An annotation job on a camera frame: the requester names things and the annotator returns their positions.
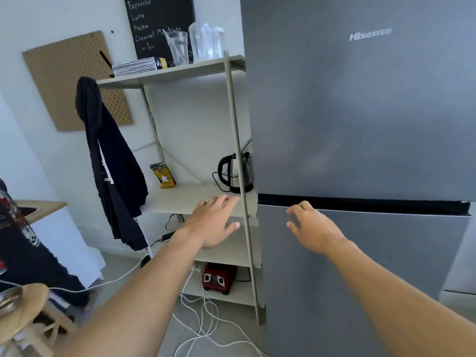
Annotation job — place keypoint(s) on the striped flat box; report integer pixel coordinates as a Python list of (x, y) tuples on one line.
[(134, 66)]

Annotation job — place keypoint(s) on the person's left hand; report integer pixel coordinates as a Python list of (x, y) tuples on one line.
[(208, 226)]

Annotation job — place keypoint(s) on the steel electric kettle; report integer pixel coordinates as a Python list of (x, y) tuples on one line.
[(236, 174)]

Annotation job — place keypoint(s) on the black hanging hooded jacket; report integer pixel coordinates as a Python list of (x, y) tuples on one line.
[(111, 170)]

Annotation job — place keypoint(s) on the beige metal shelf unit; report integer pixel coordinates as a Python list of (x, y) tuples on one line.
[(193, 198)]

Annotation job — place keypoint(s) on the yellow coffee bag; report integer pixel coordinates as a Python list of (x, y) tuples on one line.
[(163, 176)]

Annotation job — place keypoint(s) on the red blender base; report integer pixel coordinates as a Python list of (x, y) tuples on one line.
[(218, 278)]

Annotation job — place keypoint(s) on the person's left forearm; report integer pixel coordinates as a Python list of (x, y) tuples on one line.
[(134, 301)]

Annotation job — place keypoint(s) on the metal bowl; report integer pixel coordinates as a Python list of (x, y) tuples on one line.
[(9, 299)]

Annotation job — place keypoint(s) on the grey two-door refrigerator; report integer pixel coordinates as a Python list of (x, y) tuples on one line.
[(353, 126)]

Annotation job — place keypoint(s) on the clear plastic pitcher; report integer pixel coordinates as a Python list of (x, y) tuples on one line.
[(204, 42)]

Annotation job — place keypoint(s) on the black chalkboard menu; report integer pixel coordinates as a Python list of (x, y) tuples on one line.
[(156, 22)]

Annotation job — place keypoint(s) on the person's right forearm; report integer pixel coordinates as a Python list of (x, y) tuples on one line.
[(401, 304)]

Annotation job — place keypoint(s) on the brown wooden pegboard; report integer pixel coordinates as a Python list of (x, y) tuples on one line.
[(63, 78)]

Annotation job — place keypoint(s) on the white base cabinet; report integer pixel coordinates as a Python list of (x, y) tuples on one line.
[(67, 245)]

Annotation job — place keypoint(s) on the person's right thumb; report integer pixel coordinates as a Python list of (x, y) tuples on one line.
[(293, 228)]

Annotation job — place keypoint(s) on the white power strip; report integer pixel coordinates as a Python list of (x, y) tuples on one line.
[(198, 268)]

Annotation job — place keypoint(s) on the black pegboard hook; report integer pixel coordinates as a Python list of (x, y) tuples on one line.
[(107, 62)]

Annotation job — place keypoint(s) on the clear drinking glass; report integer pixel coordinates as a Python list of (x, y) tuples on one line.
[(177, 48)]

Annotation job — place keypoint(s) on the small yellow box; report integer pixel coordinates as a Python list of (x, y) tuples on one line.
[(162, 63)]

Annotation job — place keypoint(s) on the person's left thumb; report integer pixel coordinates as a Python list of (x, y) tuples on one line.
[(232, 226)]

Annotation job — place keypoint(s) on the wooden countertop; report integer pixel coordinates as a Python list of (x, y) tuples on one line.
[(42, 208)]

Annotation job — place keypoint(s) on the person's right hand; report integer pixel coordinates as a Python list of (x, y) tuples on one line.
[(318, 232)]

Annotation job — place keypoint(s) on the black power adapter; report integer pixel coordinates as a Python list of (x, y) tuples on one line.
[(168, 236)]

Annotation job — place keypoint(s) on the round wooden stool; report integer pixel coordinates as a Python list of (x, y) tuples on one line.
[(26, 323)]

